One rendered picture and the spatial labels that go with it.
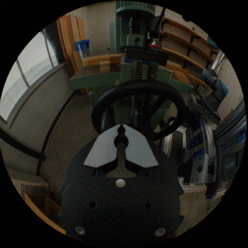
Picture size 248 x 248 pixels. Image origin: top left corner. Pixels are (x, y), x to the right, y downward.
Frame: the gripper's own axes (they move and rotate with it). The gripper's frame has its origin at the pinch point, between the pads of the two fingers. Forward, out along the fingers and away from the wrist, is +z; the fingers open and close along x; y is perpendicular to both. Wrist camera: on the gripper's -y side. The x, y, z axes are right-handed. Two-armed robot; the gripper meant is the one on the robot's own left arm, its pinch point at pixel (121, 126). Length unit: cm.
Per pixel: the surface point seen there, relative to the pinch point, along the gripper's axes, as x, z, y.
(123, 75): 0.3, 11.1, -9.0
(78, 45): -55, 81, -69
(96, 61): -13.8, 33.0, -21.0
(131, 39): 3.8, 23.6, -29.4
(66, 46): -102, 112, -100
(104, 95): -3.1, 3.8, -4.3
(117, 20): -3, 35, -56
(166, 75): 12.1, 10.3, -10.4
